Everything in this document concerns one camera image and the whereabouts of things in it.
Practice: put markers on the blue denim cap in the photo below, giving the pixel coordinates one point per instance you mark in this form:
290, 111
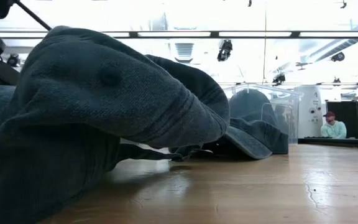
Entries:
73, 93
250, 105
197, 81

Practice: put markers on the ceiling air vent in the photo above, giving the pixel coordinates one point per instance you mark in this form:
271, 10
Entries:
184, 53

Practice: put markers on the black ceiling spotlight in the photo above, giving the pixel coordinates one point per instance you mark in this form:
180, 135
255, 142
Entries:
279, 79
225, 49
338, 57

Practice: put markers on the clear plastic storage bin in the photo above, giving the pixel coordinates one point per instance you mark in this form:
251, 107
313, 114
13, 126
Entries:
294, 124

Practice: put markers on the white cylindrical machine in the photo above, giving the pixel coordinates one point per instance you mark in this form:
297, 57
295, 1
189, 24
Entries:
308, 102

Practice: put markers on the person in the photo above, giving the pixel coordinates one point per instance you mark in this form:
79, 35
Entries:
334, 130

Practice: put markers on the black partition panel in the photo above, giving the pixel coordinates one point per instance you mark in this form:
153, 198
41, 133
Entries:
353, 118

